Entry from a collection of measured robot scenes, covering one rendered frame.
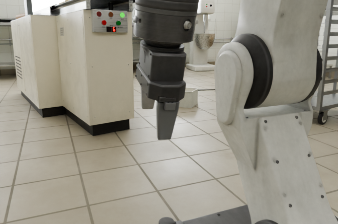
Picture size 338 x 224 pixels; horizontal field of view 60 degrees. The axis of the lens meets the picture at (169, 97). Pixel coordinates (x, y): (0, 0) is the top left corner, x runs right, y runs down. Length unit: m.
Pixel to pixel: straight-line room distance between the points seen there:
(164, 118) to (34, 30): 2.24
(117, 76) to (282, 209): 1.65
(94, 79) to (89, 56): 0.15
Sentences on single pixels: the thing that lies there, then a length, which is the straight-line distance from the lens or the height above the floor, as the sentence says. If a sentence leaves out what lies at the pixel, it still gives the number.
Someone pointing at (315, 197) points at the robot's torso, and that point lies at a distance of 0.62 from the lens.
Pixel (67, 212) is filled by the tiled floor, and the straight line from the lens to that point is 1.29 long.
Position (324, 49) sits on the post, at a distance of 2.44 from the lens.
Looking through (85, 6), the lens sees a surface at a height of 0.86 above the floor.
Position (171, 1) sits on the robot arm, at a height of 0.72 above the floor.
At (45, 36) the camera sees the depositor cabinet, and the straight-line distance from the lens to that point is 2.61.
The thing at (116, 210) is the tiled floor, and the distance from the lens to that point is 1.26.
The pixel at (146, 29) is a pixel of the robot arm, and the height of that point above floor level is 0.68.
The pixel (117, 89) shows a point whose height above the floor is 0.31.
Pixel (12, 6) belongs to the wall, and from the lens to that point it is 5.96.
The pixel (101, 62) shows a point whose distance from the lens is 2.00.
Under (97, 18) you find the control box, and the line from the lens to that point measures 1.96.
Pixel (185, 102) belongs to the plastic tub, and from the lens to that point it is 2.82.
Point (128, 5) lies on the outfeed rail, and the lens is 2.07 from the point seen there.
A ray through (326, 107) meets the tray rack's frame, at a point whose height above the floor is 0.13.
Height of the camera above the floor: 0.68
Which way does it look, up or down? 12 degrees down
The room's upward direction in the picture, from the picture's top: straight up
